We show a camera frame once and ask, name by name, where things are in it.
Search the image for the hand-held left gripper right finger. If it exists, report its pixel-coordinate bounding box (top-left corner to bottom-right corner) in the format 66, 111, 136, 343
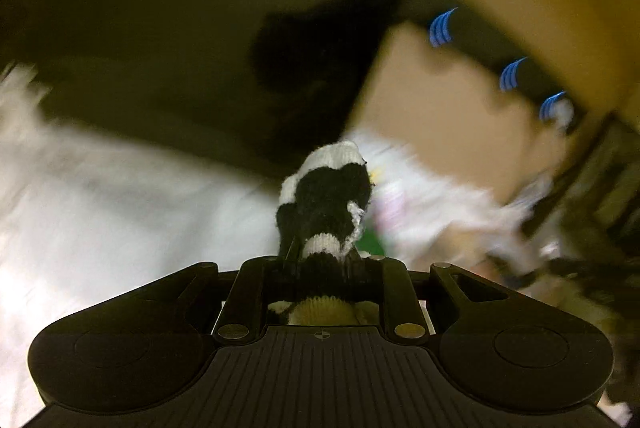
369, 257, 506, 340

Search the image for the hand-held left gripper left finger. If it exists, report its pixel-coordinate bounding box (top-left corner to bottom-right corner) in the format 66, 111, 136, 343
116, 257, 282, 342

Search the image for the white woven blanket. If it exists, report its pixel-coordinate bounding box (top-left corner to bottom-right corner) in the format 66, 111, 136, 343
0, 61, 506, 428

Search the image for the black and white knit sock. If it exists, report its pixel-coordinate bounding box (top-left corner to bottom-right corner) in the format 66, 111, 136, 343
267, 141, 382, 327

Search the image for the pink cardboard box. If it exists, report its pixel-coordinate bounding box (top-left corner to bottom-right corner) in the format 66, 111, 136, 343
345, 21, 576, 211

